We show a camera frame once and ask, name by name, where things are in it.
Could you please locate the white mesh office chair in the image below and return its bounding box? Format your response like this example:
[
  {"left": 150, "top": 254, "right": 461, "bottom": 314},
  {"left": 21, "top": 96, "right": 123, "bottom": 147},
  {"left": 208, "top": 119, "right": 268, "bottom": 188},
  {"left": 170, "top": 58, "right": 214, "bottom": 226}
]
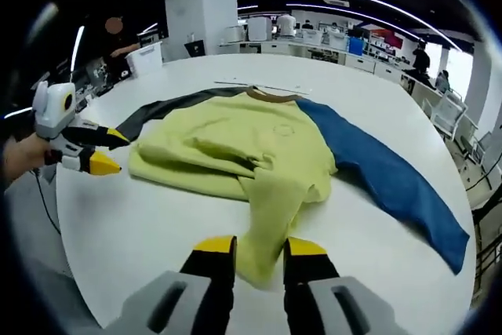
[{"left": 429, "top": 89, "right": 470, "bottom": 142}]

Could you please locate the black board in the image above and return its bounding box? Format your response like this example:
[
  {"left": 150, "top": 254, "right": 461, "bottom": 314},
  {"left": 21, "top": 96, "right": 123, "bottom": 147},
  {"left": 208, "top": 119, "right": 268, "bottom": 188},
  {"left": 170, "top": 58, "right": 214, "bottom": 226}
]
[{"left": 184, "top": 39, "right": 206, "bottom": 58}]

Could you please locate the large white box appliance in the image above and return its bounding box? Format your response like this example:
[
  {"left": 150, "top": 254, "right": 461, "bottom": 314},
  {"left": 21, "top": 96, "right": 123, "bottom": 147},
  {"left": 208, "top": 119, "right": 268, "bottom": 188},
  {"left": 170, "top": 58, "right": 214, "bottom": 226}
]
[{"left": 247, "top": 16, "right": 271, "bottom": 41}]

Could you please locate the white square column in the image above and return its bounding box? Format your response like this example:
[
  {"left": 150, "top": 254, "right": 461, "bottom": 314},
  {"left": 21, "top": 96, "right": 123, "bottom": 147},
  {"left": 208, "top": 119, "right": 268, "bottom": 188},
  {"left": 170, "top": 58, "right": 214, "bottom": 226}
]
[
  {"left": 164, "top": 0, "right": 238, "bottom": 62},
  {"left": 468, "top": 50, "right": 496, "bottom": 118}
]

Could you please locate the person's left hand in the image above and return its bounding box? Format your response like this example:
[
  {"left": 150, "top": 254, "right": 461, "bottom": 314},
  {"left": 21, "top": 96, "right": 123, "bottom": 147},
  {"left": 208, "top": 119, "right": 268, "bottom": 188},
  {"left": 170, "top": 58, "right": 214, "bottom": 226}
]
[{"left": 3, "top": 134, "right": 60, "bottom": 187}]

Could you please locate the white storage bin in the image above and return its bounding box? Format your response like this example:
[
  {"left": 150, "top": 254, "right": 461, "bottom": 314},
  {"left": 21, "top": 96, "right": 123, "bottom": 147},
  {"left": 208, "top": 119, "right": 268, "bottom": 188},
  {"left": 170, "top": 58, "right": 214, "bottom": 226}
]
[{"left": 125, "top": 42, "right": 164, "bottom": 77}]

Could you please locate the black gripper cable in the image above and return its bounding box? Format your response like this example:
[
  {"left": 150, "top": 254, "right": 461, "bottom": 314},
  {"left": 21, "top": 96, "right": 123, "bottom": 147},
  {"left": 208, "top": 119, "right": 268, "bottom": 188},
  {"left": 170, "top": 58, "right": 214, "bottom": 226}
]
[{"left": 33, "top": 168, "right": 62, "bottom": 236}]

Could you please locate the white cabinet counter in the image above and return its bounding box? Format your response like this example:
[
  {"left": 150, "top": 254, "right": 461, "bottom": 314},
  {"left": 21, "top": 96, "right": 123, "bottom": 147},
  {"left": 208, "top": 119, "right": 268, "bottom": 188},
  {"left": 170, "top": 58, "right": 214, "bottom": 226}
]
[{"left": 217, "top": 35, "right": 403, "bottom": 85}]

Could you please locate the yellow garment with coloured sleeves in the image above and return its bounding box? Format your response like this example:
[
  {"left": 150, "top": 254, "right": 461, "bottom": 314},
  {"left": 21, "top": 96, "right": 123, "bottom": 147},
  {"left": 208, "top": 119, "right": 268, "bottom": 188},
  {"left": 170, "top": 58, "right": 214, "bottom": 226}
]
[{"left": 115, "top": 86, "right": 471, "bottom": 293}]

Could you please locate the blue box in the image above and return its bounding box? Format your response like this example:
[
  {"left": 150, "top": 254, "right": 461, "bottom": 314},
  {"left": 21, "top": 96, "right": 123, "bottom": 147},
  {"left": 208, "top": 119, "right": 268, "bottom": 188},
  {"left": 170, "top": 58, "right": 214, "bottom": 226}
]
[{"left": 348, "top": 35, "right": 365, "bottom": 56}]

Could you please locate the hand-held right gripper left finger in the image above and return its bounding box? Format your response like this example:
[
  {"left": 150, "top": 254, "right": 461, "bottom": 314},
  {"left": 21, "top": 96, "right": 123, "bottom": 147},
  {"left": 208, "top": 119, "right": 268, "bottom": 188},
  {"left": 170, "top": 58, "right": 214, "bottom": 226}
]
[{"left": 119, "top": 235, "right": 238, "bottom": 335}]

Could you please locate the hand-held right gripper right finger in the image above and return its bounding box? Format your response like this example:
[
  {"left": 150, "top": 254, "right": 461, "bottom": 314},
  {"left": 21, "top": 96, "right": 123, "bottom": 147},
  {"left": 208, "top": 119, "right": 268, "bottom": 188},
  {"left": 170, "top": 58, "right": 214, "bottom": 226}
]
[{"left": 282, "top": 236, "right": 397, "bottom": 335}]

